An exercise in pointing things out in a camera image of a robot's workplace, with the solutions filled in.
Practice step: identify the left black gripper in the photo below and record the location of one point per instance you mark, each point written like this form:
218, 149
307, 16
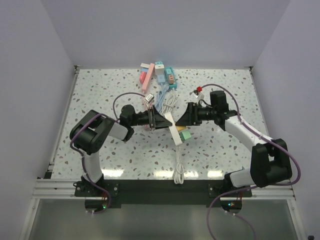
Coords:
160, 122

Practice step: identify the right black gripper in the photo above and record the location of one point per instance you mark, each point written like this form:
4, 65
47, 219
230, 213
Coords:
190, 117

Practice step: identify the green plug adapter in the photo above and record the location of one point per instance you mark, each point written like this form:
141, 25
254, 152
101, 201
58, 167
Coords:
185, 135

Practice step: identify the teal power strip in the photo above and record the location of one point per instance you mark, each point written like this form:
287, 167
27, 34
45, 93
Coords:
175, 85

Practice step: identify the yellow plug adapter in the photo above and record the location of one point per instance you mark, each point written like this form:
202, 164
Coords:
181, 128

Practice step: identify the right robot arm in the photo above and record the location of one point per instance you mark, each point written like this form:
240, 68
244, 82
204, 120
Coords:
269, 163

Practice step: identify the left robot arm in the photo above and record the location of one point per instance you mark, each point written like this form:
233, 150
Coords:
90, 134

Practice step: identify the salmon plug adapter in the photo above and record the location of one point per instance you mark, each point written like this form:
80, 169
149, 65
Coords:
171, 79

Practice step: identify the red pink plug adapter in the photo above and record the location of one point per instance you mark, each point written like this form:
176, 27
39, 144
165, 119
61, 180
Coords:
142, 77

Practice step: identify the teal plug adapter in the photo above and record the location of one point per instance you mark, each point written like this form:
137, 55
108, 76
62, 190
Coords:
169, 71

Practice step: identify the blue power strip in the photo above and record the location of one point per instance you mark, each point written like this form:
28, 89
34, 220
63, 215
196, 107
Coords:
161, 79

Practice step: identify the pink power strip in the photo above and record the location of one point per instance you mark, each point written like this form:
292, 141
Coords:
148, 78

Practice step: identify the white charger cube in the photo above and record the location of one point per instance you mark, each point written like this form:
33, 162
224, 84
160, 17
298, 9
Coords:
159, 69

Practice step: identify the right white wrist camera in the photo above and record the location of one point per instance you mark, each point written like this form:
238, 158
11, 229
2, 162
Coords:
197, 93

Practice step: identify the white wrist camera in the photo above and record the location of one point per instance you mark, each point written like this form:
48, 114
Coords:
197, 93
149, 99

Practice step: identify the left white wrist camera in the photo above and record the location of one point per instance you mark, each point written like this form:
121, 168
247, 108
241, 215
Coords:
149, 99

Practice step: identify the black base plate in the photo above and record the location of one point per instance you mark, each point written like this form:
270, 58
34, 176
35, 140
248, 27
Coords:
107, 193

